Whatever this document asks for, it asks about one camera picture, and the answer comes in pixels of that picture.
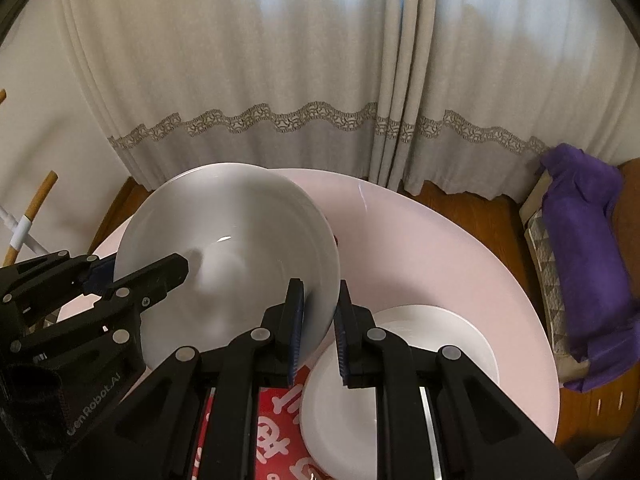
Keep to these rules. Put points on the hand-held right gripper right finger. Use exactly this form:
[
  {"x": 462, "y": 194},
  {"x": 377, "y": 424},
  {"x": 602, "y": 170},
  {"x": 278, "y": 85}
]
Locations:
[{"x": 341, "y": 332}]

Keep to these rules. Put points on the white rack with wooden bars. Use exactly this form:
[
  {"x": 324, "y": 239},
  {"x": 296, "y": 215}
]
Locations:
[{"x": 35, "y": 210}]

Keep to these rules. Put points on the purple blanket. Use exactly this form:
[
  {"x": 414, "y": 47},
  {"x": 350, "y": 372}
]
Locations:
[{"x": 585, "y": 260}]

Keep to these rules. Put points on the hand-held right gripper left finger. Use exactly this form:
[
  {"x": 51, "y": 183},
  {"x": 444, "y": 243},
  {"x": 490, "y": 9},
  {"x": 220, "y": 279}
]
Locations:
[{"x": 296, "y": 332}]

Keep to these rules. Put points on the beige curtain with grey trim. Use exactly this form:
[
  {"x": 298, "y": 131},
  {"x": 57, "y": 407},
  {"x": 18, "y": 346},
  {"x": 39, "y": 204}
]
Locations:
[
  {"x": 500, "y": 60},
  {"x": 225, "y": 60}
]

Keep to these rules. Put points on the white plate with grey rim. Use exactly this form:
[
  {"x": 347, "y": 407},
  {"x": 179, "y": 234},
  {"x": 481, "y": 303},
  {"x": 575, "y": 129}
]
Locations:
[{"x": 440, "y": 325}]

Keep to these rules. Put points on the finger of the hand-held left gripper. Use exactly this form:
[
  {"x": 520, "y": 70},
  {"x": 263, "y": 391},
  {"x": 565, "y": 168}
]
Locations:
[
  {"x": 100, "y": 272},
  {"x": 160, "y": 275}
]

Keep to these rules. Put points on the person's left forearm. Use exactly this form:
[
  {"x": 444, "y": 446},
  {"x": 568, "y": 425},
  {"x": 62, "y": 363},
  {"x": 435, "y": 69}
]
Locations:
[{"x": 27, "y": 410}]

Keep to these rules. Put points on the round table pink cloth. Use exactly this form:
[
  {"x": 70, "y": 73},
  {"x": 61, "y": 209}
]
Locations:
[{"x": 425, "y": 260}]

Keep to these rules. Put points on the white bowl with grey band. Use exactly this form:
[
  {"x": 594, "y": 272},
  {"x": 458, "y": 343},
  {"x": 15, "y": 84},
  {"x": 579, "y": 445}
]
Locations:
[{"x": 225, "y": 210}]

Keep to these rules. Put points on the grey patterned seat cover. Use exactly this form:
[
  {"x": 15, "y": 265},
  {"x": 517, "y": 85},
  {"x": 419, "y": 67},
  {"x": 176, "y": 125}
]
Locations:
[{"x": 542, "y": 260}]

